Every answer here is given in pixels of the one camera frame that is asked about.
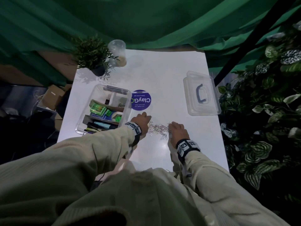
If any person's beige shirt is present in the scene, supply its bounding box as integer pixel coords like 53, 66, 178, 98
51, 160, 235, 226

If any blue round card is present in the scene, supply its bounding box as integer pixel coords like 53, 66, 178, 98
130, 89, 152, 112

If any right wrist camera with strap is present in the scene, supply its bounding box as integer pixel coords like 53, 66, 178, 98
175, 138, 202, 179

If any clear plastic storage box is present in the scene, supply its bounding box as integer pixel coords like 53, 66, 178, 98
75, 84, 133, 136

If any clear plastic box lid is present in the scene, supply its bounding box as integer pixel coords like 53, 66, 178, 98
183, 71, 222, 116

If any clear plastic cup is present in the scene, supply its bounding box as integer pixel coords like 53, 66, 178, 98
108, 39, 127, 68

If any left wrist camera with strap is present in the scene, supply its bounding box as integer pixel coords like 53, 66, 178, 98
124, 121, 143, 160

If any pile of markers and pens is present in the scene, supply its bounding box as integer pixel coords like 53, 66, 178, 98
83, 120, 119, 135

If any pile of silver paper clips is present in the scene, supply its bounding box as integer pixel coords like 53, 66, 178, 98
117, 103, 174, 141

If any person's right forearm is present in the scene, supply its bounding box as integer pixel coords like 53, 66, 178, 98
185, 150, 291, 226

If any small potted green plant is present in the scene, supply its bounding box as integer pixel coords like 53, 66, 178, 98
70, 35, 119, 80

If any person's right hand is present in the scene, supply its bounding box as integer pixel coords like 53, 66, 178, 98
168, 121, 191, 149

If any clear tape roll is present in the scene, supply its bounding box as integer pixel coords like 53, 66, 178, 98
111, 111, 124, 123

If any green fabric curtain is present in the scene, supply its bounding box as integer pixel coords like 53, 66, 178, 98
0, 0, 301, 86

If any black metal pole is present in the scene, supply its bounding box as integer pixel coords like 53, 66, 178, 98
214, 0, 298, 87

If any person's left hand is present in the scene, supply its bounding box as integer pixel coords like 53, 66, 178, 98
130, 112, 152, 137

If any wrist camera with strap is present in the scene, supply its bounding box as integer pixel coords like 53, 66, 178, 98
175, 138, 202, 179
124, 121, 143, 160

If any person's left forearm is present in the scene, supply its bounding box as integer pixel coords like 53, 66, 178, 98
0, 126, 136, 226

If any white table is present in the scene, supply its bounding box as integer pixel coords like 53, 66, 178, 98
57, 49, 230, 183

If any small open cardboard box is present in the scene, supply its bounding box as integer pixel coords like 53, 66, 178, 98
37, 85, 66, 111

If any leafy green foliage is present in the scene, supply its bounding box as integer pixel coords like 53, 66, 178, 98
217, 21, 301, 212

